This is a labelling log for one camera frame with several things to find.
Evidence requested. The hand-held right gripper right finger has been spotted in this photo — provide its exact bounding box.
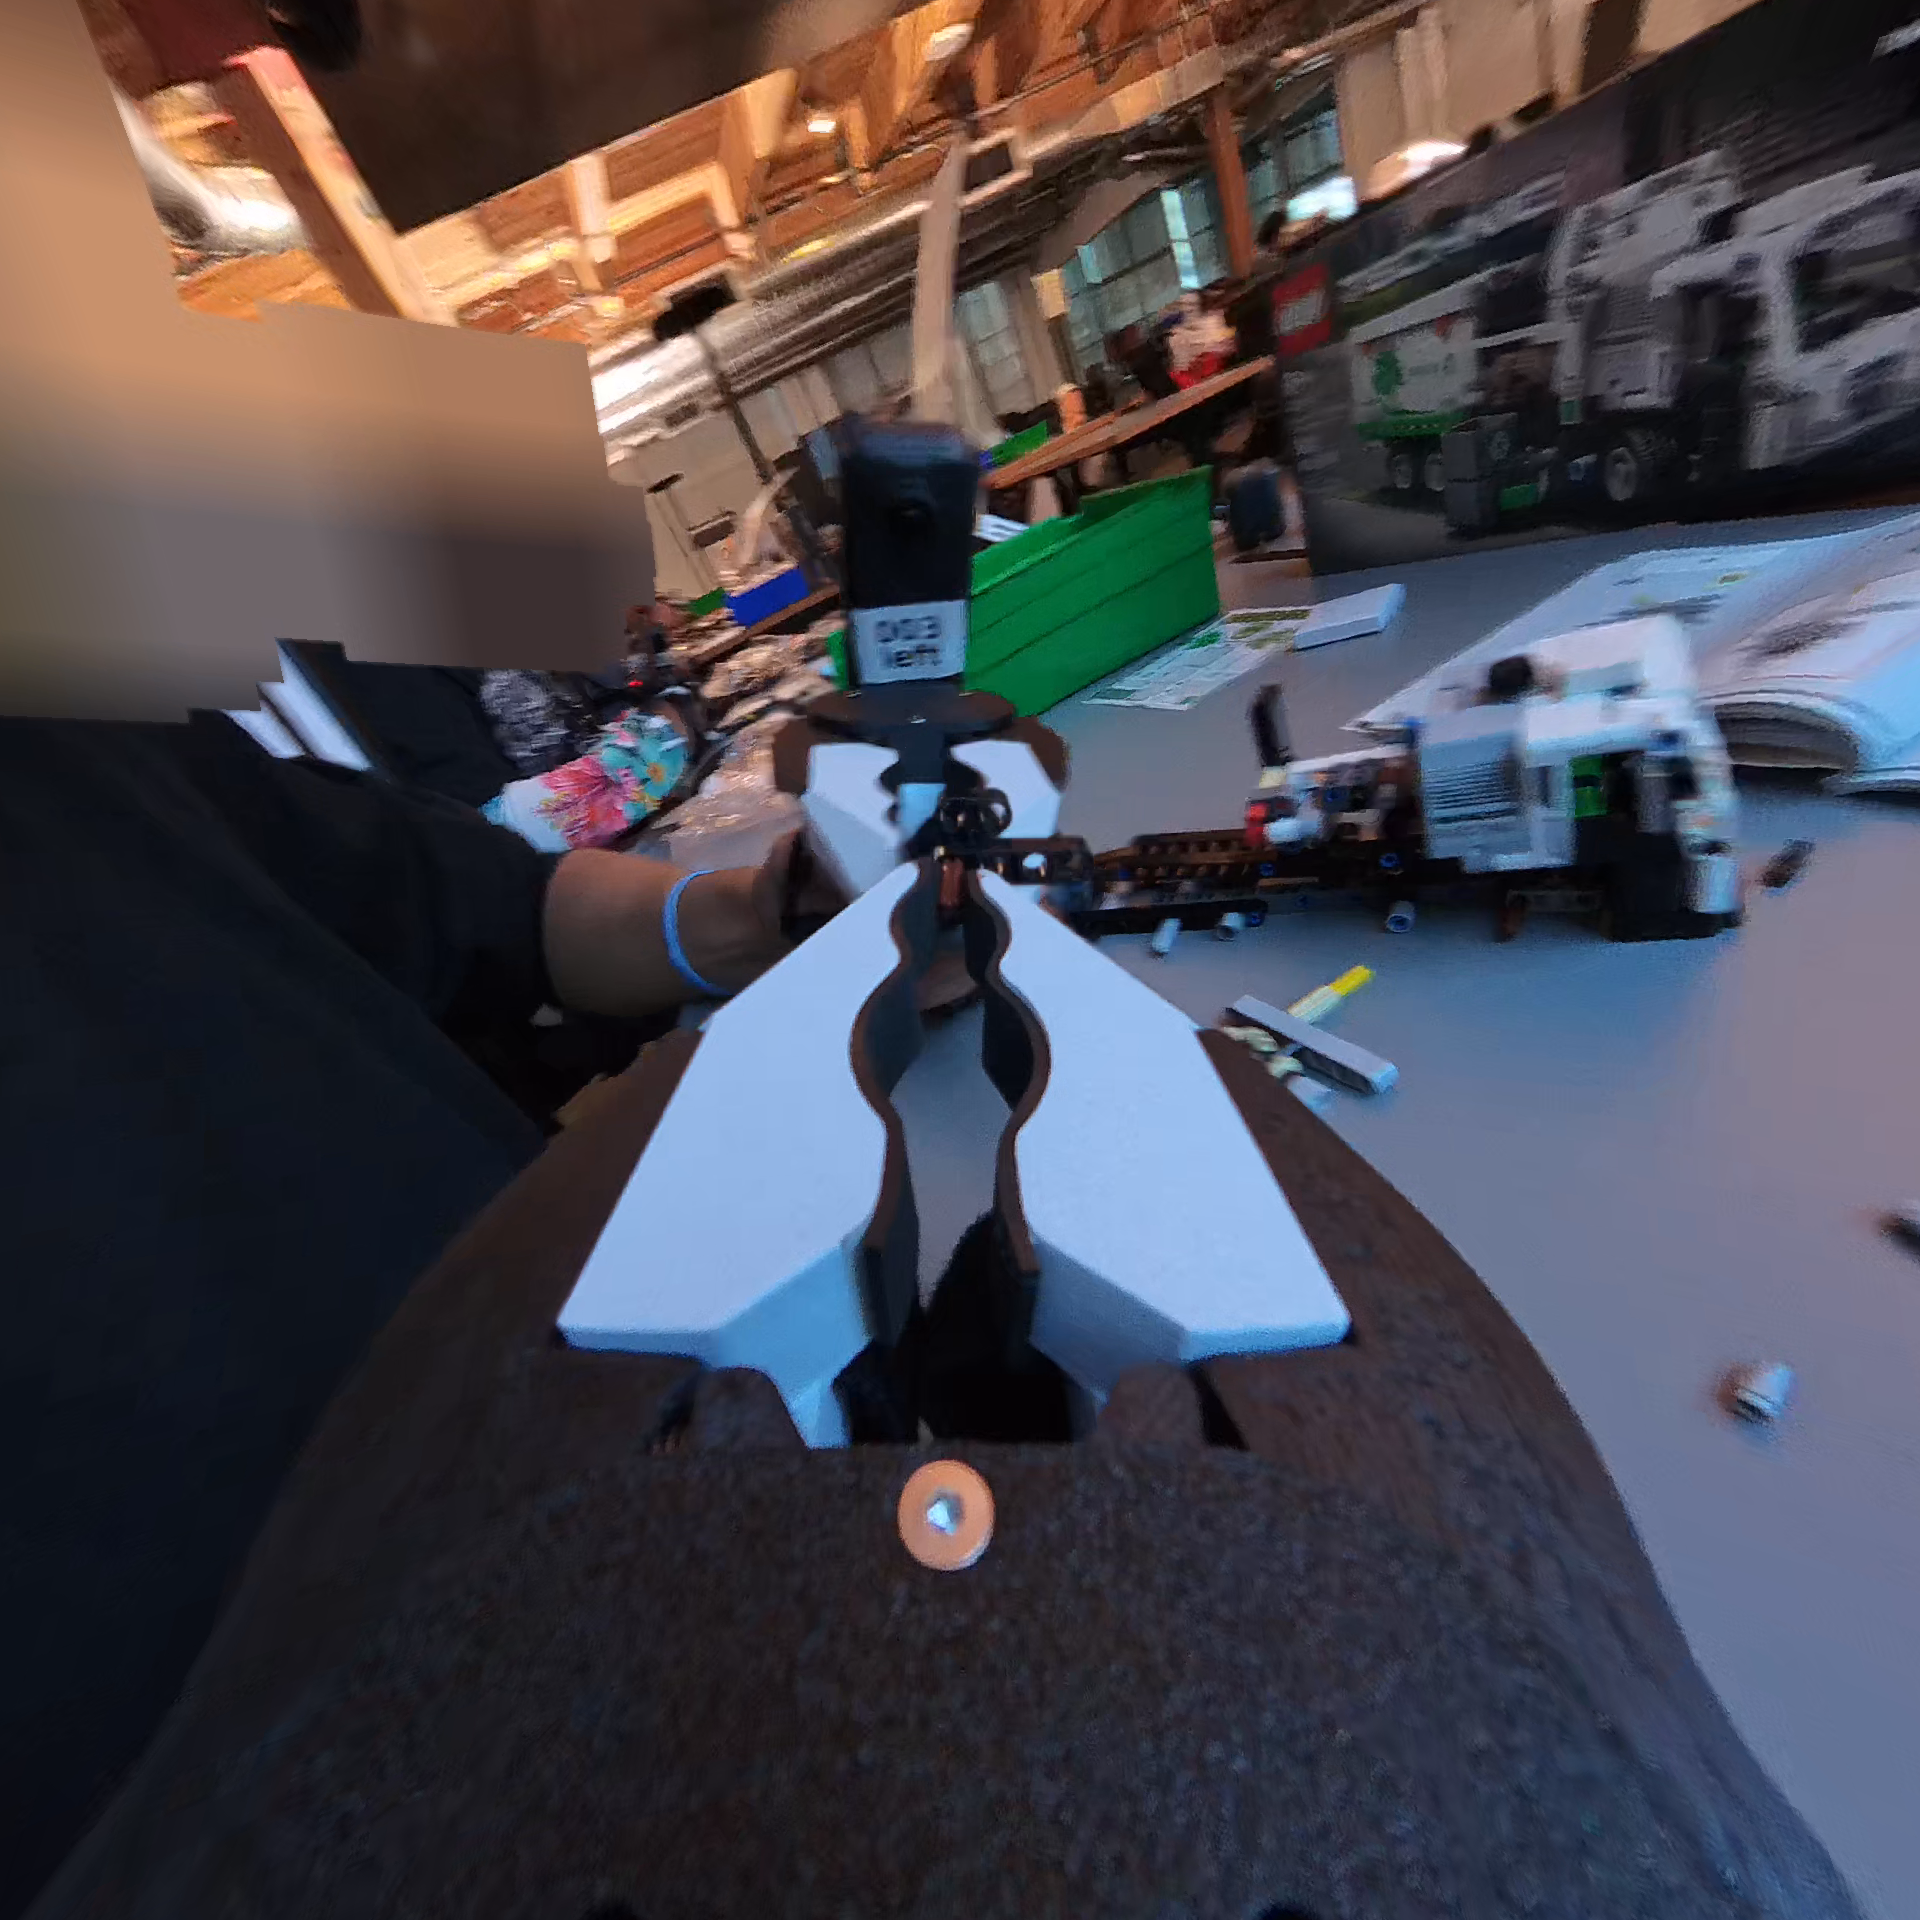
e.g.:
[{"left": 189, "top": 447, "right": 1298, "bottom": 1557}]
[{"left": 961, "top": 869, "right": 1356, "bottom": 1403}]

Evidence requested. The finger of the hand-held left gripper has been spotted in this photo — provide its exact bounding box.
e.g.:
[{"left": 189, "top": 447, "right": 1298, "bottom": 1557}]
[
  {"left": 801, "top": 742, "right": 910, "bottom": 904},
  {"left": 961, "top": 736, "right": 1070, "bottom": 846}
]

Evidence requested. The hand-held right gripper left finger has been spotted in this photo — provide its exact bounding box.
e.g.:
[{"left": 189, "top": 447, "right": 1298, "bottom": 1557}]
[{"left": 555, "top": 863, "right": 923, "bottom": 1453}]

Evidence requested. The person's left forearm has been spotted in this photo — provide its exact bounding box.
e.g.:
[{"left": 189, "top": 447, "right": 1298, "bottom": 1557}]
[{"left": 283, "top": 727, "right": 707, "bottom": 1059}]

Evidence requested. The grey lego beam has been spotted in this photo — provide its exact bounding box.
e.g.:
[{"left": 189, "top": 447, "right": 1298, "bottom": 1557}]
[{"left": 1229, "top": 992, "right": 1401, "bottom": 1092}]

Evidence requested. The white lego truck model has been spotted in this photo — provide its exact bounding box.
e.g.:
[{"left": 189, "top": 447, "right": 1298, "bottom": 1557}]
[{"left": 1034, "top": 609, "right": 1749, "bottom": 944}]

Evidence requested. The dark lego set box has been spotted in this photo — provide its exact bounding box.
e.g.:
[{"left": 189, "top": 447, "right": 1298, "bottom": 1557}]
[{"left": 1272, "top": 37, "right": 1920, "bottom": 582}]

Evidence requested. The person's left hand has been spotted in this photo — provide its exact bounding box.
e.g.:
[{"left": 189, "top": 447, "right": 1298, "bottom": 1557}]
[{"left": 691, "top": 831, "right": 813, "bottom": 1000}]

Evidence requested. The green plastic bin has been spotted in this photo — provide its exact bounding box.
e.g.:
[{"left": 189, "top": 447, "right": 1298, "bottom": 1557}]
[{"left": 964, "top": 464, "right": 1221, "bottom": 726}]

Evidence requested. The blue wristband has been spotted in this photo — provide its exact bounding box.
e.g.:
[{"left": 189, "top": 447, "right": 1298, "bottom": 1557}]
[{"left": 661, "top": 865, "right": 730, "bottom": 1002}]

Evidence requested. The green printed sticker sheet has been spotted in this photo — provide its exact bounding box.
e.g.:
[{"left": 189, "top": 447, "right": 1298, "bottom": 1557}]
[{"left": 1080, "top": 603, "right": 1326, "bottom": 716}]

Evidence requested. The floral printed cloth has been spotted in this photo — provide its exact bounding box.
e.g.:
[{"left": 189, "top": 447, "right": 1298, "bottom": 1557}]
[{"left": 486, "top": 710, "right": 707, "bottom": 851}]

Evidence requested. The wooden work table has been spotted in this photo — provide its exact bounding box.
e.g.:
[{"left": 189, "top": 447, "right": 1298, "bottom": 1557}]
[{"left": 984, "top": 354, "right": 1280, "bottom": 493}]

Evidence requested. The small white box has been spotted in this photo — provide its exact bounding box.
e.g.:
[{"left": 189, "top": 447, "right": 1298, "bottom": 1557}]
[{"left": 1291, "top": 582, "right": 1412, "bottom": 652}]

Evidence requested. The person's black clothing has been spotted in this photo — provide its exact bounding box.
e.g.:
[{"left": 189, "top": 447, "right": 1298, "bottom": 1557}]
[{"left": 0, "top": 710, "right": 662, "bottom": 1920}]

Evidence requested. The open instruction book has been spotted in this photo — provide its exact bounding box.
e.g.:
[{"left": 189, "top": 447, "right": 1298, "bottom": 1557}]
[{"left": 1359, "top": 509, "right": 1920, "bottom": 795}]

